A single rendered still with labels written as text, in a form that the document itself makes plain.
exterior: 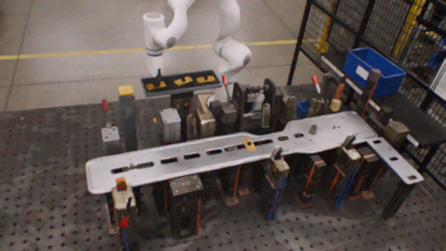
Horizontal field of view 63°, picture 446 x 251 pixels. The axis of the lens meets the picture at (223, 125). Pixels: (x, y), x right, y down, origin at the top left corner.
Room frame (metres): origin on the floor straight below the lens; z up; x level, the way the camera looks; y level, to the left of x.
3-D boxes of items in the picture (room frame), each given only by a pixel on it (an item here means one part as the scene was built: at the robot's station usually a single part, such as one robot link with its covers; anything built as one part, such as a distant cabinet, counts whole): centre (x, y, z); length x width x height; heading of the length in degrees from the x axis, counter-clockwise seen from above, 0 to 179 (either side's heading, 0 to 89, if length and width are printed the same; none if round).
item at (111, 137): (1.15, 0.48, 0.88); 0.11 x 0.10 x 0.36; 25
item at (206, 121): (1.32, 0.08, 0.89); 0.13 x 0.11 x 0.38; 25
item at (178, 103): (1.45, 0.22, 0.92); 0.10 x 0.08 x 0.45; 115
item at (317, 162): (1.20, -0.45, 0.84); 0.11 x 0.08 x 0.29; 25
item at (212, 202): (1.16, 0.06, 0.84); 0.13 x 0.11 x 0.29; 25
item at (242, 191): (1.26, -0.12, 0.84); 0.13 x 0.05 x 0.29; 25
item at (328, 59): (1.80, -0.86, 1.02); 0.90 x 0.22 x 0.03; 25
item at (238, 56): (1.77, -0.02, 1.11); 0.19 x 0.12 x 0.24; 50
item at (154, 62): (1.40, 0.33, 1.29); 0.10 x 0.07 x 0.11; 31
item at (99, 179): (1.23, -0.11, 1.00); 1.38 x 0.22 x 0.02; 115
